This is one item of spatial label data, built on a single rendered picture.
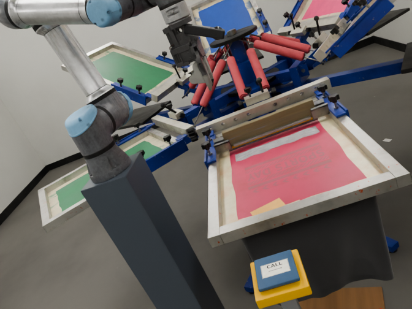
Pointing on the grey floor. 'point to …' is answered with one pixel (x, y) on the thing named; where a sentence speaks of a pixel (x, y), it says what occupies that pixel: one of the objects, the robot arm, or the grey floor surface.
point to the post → (299, 287)
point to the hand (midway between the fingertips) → (212, 83)
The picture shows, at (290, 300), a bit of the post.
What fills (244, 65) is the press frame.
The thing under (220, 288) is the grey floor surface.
